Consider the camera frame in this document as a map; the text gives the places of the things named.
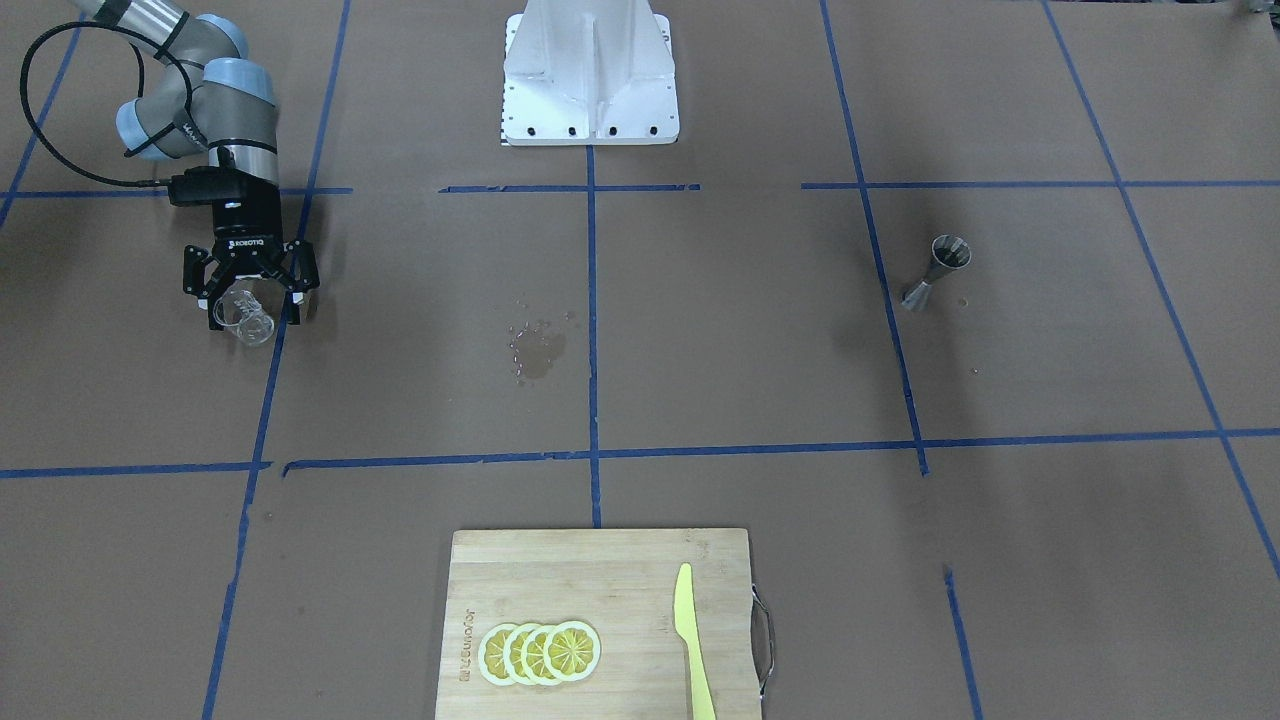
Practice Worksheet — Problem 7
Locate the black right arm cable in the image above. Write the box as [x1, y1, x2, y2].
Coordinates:
[20, 20, 201, 190]

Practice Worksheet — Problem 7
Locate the steel double jigger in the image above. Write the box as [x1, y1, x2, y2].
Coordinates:
[900, 234, 973, 313]

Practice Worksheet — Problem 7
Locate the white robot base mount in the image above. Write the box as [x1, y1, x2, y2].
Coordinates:
[500, 1, 681, 146]

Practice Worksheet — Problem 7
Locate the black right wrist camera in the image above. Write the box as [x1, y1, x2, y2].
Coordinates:
[166, 167, 260, 208]

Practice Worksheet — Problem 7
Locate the yellow plastic knife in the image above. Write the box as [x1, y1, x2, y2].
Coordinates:
[673, 562, 717, 719]

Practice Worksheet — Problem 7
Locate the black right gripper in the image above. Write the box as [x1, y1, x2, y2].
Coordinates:
[182, 184, 320, 325]

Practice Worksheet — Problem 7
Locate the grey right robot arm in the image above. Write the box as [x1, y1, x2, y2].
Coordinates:
[78, 1, 320, 325]

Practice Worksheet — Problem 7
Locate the bamboo cutting board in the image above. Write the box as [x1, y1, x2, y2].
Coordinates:
[434, 528, 763, 719]

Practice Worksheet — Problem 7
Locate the clear glass measuring cup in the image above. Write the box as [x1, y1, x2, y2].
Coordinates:
[211, 284, 276, 347]

